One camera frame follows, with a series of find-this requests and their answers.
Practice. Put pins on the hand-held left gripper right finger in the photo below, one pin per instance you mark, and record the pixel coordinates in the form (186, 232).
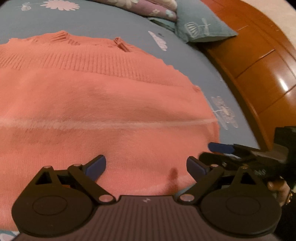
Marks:
(196, 168)

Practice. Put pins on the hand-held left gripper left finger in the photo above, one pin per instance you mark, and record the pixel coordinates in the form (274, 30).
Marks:
(97, 166)

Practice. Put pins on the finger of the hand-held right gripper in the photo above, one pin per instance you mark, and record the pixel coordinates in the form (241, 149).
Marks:
(229, 162)
(220, 147)

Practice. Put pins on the pink striped knit sweater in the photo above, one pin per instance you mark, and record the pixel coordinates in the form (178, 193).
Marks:
(92, 104)

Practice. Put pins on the person's right hand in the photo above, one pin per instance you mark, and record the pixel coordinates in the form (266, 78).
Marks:
(279, 188)

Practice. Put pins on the blue floral bed sheet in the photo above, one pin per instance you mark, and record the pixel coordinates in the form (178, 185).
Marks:
(196, 69)

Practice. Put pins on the wooden headboard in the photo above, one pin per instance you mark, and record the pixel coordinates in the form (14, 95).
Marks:
(261, 64)

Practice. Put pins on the blue printed pillow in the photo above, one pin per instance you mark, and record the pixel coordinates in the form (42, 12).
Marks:
(198, 23)

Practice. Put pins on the folded pink purple floral quilt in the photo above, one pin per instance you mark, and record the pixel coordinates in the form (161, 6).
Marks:
(150, 8)

